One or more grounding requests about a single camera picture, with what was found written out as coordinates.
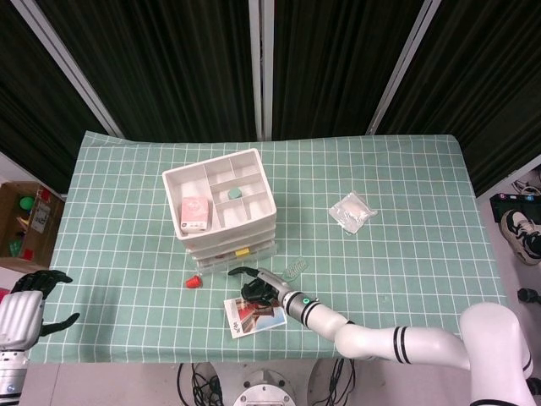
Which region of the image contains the black cable bundle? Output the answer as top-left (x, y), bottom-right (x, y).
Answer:
top-left (323, 358), bottom-right (357, 406)
top-left (176, 362), bottom-right (226, 406)

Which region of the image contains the white frame pole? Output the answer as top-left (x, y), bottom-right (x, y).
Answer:
top-left (366, 0), bottom-right (443, 136)
top-left (8, 0), bottom-right (127, 140)
top-left (248, 0), bottom-right (276, 142)

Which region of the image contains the pink card box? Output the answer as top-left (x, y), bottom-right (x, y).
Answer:
top-left (180, 195), bottom-right (211, 233)

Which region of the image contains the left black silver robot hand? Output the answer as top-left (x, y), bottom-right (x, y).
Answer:
top-left (0, 270), bottom-right (81, 352)

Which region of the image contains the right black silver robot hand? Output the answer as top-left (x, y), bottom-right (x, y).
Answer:
top-left (227, 266), bottom-right (294, 307)

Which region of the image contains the clear plastic drawer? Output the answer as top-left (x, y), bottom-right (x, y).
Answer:
top-left (191, 239), bottom-right (278, 274)

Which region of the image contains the brown cardboard box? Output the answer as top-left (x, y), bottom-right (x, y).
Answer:
top-left (0, 181), bottom-right (66, 272)

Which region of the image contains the green checked tablecloth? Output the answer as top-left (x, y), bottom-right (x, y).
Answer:
top-left (27, 129), bottom-right (509, 365)

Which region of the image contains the clear packet with white pad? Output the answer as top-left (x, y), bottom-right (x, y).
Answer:
top-left (329, 190), bottom-right (379, 237)

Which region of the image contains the dark green curtain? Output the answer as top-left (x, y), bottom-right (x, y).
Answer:
top-left (374, 0), bottom-right (541, 198)
top-left (271, 0), bottom-right (424, 141)
top-left (36, 0), bottom-right (260, 144)
top-left (0, 0), bottom-right (107, 194)

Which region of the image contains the black white sneaker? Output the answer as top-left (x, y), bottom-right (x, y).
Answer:
top-left (500, 208), bottom-right (541, 266)

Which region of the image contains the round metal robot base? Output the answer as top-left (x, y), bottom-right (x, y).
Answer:
top-left (232, 366), bottom-right (298, 406)

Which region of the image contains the photo postcard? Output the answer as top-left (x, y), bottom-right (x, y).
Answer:
top-left (222, 296), bottom-right (288, 339)

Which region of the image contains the black device with coloured buttons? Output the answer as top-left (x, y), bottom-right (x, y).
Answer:
top-left (489, 190), bottom-right (541, 223)

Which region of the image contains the white drawer organizer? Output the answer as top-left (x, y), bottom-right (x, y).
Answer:
top-left (161, 147), bottom-right (278, 266)

